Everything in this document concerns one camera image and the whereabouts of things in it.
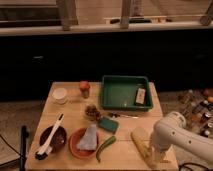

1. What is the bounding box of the green plastic tray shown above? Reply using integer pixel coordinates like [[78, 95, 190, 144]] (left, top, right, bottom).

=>
[[100, 75, 153, 112]]

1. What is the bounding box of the dark brown bowl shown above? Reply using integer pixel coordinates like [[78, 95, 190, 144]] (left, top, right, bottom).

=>
[[39, 126, 67, 153]]

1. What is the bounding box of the metal knife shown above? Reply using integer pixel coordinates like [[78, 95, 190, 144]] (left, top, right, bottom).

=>
[[108, 113, 139, 119]]

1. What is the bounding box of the teal sponge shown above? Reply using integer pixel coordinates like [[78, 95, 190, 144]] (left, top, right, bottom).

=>
[[98, 117, 119, 134]]

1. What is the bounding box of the white cup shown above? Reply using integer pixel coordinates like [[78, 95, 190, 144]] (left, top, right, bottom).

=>
[[52, 88, 68, 104]]

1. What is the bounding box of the small box in tray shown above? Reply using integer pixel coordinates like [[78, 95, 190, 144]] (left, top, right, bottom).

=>
[[135, 88, 146, 105]]

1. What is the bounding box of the orange plate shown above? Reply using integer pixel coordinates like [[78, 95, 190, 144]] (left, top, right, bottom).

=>
[[69, 128, 96, 160]]

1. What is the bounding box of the white folded cloth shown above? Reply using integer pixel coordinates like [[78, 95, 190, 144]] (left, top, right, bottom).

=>
[[77, 124, 97, 150]]

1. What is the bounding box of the black stand post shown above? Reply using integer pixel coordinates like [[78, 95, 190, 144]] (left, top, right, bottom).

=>
[[19, 125, 29, 171]]

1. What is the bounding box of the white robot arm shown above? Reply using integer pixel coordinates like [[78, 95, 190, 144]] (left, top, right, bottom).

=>
[[150, 111, 213, 164]]

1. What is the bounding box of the green chili pepper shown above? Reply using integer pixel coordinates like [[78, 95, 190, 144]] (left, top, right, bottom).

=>
[[96, 136, 116, 163]]

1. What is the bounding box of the orange-lid spice jar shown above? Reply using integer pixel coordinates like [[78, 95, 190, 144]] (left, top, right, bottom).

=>
[[79, 81, 90, 98]]

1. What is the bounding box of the glass bowl with nuts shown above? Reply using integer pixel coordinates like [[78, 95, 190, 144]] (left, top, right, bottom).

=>
[[85, 104, 101, 121]]

